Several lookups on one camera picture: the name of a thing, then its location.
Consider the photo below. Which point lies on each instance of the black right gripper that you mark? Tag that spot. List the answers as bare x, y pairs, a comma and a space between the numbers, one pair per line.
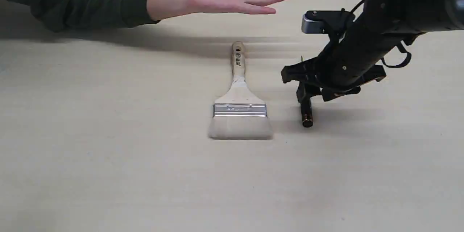
328, 81

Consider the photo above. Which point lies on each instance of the black orange screwdriver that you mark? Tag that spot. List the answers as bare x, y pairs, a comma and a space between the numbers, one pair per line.
306, 107

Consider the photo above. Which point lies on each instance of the wide wooden paint brush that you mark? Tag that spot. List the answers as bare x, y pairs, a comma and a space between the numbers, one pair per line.
239, 114

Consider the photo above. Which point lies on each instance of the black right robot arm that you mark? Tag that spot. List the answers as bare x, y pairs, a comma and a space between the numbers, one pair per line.
357, 46

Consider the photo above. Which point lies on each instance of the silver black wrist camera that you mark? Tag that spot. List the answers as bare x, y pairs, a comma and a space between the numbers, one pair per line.
326, 22

